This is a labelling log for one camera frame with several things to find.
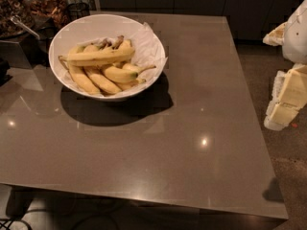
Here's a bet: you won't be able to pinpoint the glass jar of dried fruit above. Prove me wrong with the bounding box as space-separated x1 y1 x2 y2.
28 0 70 29

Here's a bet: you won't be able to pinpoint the black floor cables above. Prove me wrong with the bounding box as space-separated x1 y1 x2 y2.
0 217 33 230

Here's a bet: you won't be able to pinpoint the glass jar of nuts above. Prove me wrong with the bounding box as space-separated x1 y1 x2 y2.
0 0 35 38

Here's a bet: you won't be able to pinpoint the white ceramic bowl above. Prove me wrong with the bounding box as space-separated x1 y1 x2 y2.
49 14 167 102

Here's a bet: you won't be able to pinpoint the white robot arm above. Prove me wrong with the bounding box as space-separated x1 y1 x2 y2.
263 0 307 131

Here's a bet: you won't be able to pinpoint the small lower right banana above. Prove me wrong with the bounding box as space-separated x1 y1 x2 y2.
116 78 146 91

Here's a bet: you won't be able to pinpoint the dark small cup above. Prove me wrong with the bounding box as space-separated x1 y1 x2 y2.
67 2 90 21

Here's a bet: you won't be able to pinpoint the yellow banana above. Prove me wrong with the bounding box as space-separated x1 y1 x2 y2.
101 63 157 84
67 47 135 67
76 35 131 53
84 67 121 95
59 56 100 95

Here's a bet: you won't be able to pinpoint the metal scoop handle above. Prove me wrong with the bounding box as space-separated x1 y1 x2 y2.
11 15 40 39

